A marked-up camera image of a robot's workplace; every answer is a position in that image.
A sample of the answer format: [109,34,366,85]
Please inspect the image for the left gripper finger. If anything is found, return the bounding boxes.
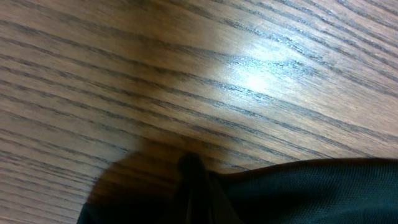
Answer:
[178,152,216,224]

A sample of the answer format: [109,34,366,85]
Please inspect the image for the black t-shirt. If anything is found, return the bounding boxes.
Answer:
[78,158,397,223]

